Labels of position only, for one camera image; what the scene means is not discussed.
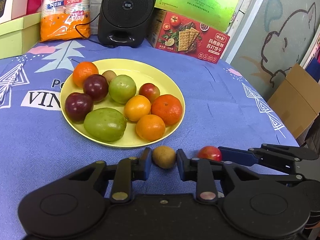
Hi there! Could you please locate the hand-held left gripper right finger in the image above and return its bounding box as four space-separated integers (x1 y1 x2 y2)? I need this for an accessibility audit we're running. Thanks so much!
176 149 273 202

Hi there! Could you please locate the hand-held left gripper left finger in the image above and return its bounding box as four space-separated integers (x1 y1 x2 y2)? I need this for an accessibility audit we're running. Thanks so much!
58 148 152 203

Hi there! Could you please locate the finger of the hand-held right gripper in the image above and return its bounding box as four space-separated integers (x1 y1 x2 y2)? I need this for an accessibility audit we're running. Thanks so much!
246 160 305 182
218 144 318 167

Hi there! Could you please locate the small brown kiwi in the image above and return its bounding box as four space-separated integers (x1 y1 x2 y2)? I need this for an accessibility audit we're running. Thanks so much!
152 145 177 169
102 70 117 83

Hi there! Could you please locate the small red apple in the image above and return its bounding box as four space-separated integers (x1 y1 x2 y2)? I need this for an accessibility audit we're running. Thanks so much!
197 145 223 162
138 83 161 103

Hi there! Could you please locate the yellow plastic plate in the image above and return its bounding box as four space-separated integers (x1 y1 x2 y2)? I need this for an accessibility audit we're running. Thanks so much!
60 59 186 148

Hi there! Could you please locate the small orange citrus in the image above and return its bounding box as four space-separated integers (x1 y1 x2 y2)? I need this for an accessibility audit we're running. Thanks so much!
136 114 166 141

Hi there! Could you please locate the stemless mandarin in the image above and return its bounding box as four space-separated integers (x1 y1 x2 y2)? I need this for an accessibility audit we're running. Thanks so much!
151 94 183 127

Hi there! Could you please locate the yellow-orange citrus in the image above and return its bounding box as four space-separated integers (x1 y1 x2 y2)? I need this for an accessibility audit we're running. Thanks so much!
124 95 152 122

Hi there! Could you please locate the large green mango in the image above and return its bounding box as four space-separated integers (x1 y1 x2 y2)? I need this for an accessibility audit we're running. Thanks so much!
83 107 127 142

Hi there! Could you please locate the round green fruit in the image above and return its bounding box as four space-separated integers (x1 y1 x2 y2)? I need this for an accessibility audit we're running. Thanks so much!
108 75 137 104

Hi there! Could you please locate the dark purple plum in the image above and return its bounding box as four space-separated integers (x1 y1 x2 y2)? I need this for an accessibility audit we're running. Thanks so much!
65 92 94 122
83 74 109 103

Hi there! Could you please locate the mandarin with stem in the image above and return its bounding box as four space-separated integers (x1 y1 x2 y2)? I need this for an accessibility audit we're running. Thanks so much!
73 61 99 88

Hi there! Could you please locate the blue printed tablecloth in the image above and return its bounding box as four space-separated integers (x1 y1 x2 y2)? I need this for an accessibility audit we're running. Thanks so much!
0 31 300 240

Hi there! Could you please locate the plain cardboard box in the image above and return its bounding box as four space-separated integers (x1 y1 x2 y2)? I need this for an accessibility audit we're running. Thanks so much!
267 63 320 140

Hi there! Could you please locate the red cracker box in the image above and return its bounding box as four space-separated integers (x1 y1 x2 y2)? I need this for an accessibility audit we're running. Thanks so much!
147 7 231 64

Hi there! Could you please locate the black speaker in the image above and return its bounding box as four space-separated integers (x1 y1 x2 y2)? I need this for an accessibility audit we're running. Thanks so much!
97 0 162 48

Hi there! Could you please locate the shiny green gift box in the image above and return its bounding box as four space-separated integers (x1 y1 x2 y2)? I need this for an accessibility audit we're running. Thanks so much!
156 0 244 33

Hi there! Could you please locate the orange paper cup package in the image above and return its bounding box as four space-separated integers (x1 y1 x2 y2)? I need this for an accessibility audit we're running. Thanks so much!
40 0 92 43

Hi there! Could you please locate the light green shoe box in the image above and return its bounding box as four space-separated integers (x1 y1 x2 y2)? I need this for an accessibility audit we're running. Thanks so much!
0 12 42 60

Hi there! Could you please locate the white box with cup picture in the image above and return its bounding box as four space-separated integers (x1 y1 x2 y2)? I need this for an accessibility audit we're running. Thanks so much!
0 0 16 24

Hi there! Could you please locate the black speaker cable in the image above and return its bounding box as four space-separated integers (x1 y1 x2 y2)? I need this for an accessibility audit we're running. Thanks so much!
74 12 116 48

